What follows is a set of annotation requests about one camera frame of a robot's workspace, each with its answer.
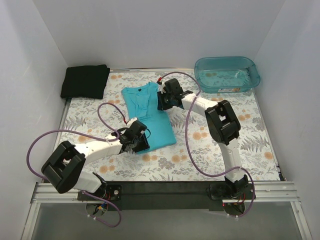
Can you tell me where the turquoise t-shirt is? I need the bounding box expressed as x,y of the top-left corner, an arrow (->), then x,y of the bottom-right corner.
121,82 -> 177,154

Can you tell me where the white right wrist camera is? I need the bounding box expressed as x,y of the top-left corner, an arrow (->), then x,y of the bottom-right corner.
156,80 -> 166,94

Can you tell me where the floral patterned table mat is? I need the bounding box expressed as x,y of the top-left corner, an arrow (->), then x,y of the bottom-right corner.
59,71 -> 280,181

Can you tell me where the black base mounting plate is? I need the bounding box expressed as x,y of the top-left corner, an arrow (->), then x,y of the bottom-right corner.
77,181 -> 256,212

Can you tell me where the aluminium frame rail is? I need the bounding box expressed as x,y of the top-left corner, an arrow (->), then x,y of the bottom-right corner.
21,181 -> 312,240

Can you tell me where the folded black t-shirt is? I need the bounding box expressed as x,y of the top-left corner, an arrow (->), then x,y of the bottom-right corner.
60,64 -> 110,100

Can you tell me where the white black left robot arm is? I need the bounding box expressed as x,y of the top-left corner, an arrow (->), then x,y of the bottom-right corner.
41,118 -> 150,200

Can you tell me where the teal transparent plastic bin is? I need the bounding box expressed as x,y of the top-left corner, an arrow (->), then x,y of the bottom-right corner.
194,56 -> 261,94

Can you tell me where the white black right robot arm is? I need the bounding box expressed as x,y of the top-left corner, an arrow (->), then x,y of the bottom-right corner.
157,78 -> 248,199

